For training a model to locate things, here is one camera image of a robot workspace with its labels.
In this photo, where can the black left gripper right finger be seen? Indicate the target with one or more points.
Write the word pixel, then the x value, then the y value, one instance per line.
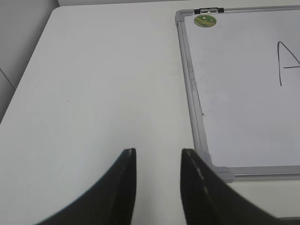
pixel 207 200

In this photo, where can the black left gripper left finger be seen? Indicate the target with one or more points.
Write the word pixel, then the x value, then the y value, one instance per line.
pixel 110 201

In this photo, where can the round green magnet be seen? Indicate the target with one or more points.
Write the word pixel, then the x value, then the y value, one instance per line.
pixel 205 21

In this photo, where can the white whiteboard with aluminium frame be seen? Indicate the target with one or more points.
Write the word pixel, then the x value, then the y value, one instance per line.
pixel 242 79

